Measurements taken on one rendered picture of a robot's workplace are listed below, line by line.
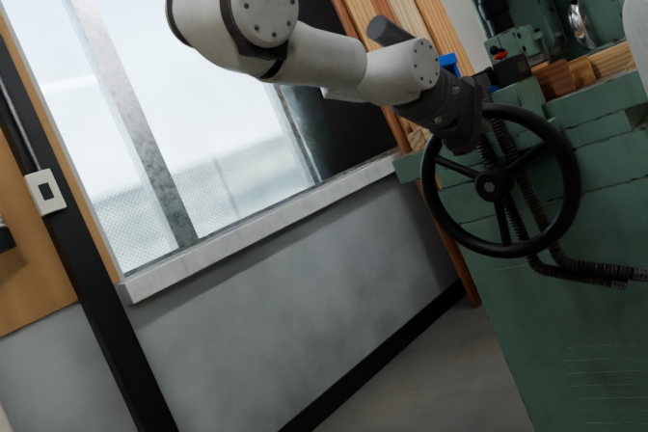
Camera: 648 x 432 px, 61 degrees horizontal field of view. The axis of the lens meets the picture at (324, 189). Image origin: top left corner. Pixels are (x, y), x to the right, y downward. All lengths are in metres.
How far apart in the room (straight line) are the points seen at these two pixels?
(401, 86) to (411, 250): 2.15
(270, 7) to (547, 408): 1.15
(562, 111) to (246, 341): 1.46
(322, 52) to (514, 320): 0.89
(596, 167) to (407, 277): 1.74
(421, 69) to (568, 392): 0.90
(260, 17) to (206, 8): 0.05
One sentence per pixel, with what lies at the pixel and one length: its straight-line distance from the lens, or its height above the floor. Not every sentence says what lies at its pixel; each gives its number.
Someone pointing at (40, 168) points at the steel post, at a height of 1.28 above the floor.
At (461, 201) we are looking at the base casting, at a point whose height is 0.76.
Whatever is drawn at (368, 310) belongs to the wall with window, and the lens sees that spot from 2.56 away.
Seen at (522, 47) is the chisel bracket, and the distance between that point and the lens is 1.29.
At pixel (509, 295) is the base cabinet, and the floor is 0.53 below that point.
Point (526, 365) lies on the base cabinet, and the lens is 1.39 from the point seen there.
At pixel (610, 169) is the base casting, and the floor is 0.74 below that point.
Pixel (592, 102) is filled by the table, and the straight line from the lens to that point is 1.13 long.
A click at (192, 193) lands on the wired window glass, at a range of 2.21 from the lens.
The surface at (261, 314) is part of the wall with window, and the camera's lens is 2.20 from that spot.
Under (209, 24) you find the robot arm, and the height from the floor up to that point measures 1.13.
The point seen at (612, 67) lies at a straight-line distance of 1.28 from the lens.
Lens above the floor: 0.97
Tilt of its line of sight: 3 degrees down
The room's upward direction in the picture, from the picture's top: 23 degrees counter-clockwise
